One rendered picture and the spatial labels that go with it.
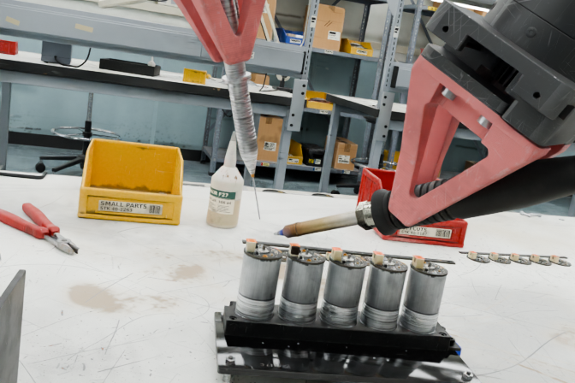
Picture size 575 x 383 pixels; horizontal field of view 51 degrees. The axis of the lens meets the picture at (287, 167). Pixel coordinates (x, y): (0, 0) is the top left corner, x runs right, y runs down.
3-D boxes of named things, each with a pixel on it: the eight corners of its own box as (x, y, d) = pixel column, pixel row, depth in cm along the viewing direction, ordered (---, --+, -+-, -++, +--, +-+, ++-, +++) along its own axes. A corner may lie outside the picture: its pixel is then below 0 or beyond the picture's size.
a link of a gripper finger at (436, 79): (329, 177, 30) (444, 13, 26) (392, 168, 36) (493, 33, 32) (431, 275, 27) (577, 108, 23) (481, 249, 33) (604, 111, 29)
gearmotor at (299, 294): (316, 338, 39) (328, 262, 38) (278, 335, 38) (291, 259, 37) (309, 321, 41) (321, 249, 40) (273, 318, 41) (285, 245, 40)
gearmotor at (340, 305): (358, 341, 39) (371, 267, 38) (321, 338, 39) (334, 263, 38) (348, 323, 41) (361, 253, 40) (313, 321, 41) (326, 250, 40)
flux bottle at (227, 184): (200, 219, 64) (212, 127, 63) (228, 218, 66) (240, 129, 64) (214, 229, 62) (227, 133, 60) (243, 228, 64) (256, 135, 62)
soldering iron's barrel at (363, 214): (281, 246, 35) (377, 229, 31) (275, 220, 35) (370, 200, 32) (295, 242, 36) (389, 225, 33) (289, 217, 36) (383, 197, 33)
